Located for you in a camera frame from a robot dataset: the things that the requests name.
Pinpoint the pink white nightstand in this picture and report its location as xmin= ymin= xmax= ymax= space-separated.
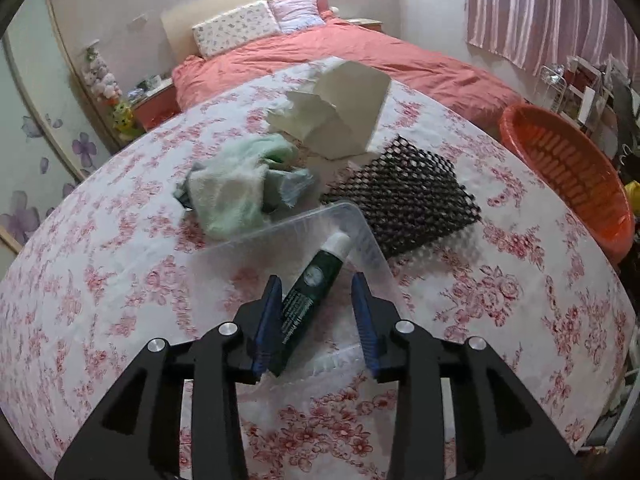
xmin=345 ymin=17 xmax=384 ymax=34

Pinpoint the striped pink pillow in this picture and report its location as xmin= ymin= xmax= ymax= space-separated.
xmin=267 ymin=0 xmax=326 ymax=36

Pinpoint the stack of plush toys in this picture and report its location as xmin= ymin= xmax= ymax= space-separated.
xmin=82 ymin=45 xmax=139 ymax=136

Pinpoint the pale green towel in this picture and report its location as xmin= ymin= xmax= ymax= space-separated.
xmin=175 ymin=132 xmax=316 ymax=241

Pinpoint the red nightstand with cups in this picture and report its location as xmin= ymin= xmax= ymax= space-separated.
xmin=127 ymin=77 xmax=181 ymax=134

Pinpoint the beige pink headboard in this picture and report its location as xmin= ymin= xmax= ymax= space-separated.
xmin=160 ymin=0 xmax=327 ymax=64

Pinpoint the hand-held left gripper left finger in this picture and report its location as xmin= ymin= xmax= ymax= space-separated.
xmin=54 ymin=274 xmax=285 ymax=480

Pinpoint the beige paper box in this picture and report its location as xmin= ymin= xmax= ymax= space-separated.
xmin=300 ymin=60 xmax=392 ymax=162

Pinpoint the crumpled white paper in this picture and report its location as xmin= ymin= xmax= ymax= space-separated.
xmin=265 ymin=91 xmax=341 ymax=147

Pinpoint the pink striped curtain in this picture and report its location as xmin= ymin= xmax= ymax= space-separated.
xmin=466 ymin=0 xmax=640 ymax=84

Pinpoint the bed with red duvet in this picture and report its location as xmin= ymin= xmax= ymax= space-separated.
xmin=171 ymin=16 xmax=527 ymax=127

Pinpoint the wardrobe with purple flowers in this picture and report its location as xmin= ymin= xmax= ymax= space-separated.
xmin=0 ymin=0 xmax=117 ymax=257

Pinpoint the clear plastic container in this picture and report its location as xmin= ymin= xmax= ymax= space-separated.
xmin=189 ymin=200 xmax=399 ymax=396

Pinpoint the floral white pillow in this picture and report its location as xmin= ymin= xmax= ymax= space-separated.
xmin=191 ymin=2 xmax=281 ymax=59

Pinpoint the black mesh mat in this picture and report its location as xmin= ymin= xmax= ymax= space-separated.
xmin=320 ymin=133 xmax=484 ymax=260

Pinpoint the orange plastic basket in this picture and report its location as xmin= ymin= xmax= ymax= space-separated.
xmin=498 ymin=103 xmax=636 ymax=266

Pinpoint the dark green tube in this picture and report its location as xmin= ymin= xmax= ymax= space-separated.
xmin=270 ymin=232 xmax=354 ymax=379

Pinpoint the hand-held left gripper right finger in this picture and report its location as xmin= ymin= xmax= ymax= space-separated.
xmin=350 ymin=271 xmax=586 ymax=480

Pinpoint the white wire rack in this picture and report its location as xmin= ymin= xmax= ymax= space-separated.
xmin=537 ymin=55 xmax=640 ymax=142

